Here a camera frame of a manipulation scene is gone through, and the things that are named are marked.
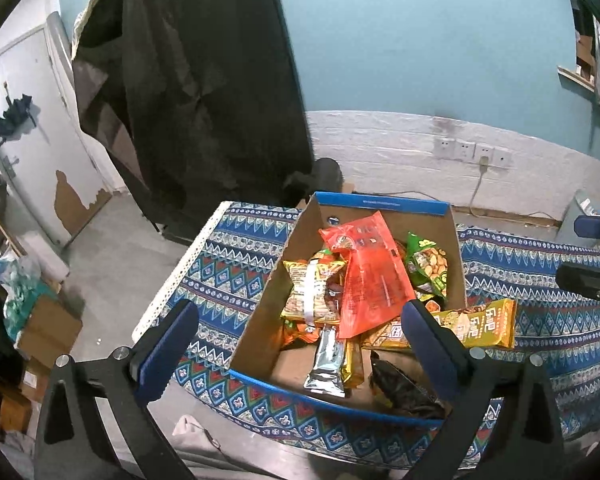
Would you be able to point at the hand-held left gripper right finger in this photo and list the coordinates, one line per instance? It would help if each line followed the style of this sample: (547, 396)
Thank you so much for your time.
(425, 345)

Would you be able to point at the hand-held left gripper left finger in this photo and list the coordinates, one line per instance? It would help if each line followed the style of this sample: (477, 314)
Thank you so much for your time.
(167, 350)

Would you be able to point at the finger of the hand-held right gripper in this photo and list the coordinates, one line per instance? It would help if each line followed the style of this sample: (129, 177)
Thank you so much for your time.
(590, 277)
(597, 226)

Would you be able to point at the black burger-print snack packet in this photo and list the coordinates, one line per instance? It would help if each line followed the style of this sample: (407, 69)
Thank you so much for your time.
(405, 390)

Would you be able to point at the long gold snack packet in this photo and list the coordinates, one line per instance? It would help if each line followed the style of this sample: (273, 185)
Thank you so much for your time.
(480, 325)

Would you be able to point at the red snack packet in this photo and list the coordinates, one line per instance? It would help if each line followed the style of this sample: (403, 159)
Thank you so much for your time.
(370, 285)

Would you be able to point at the blue-edged cardboard box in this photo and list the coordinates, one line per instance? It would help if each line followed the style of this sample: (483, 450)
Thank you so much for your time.
(260, 330)

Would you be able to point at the silver foil snack packet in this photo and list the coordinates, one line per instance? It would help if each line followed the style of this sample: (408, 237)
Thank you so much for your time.
(325, 360)

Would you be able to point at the white-banded noodle snack packet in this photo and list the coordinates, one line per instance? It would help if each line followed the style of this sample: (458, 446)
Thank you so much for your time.
(310, 295)

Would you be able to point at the orange and green snack packet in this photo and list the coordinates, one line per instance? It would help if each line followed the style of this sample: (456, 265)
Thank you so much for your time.
(295, 332)

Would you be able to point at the pale blue waste bin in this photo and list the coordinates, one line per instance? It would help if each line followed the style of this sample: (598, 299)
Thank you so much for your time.
(577, 220)

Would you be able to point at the blue patterned tablecloth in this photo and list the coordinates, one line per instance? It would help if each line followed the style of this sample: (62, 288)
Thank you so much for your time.
(220, 270)

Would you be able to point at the wooden window ledge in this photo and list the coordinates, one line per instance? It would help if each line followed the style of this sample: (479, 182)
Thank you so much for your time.
(575, 77)

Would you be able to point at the teal plastic bag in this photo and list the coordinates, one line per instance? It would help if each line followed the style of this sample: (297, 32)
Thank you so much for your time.
(20, 295)

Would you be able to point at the brown cardboard piece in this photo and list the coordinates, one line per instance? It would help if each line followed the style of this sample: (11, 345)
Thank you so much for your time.
(584, 55)

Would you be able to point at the black cylindrical device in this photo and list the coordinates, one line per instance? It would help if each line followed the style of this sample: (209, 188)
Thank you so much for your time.
(325, 175)

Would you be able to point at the white peeling door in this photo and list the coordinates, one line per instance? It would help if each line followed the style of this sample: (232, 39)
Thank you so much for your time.
(45, 170)

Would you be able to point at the large black cloth cover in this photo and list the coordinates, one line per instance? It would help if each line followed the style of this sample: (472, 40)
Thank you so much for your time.
(205, 85)

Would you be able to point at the black folded umbrella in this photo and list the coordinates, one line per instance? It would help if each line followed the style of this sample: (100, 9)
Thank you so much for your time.
(15, 117)

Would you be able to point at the white foam board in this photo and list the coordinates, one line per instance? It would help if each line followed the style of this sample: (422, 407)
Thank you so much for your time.
(62, 60)

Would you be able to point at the white wall socket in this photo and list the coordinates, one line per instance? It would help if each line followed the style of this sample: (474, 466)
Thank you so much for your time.
(444, 147)
(464, 150)
(502, 157)
(483, 151)

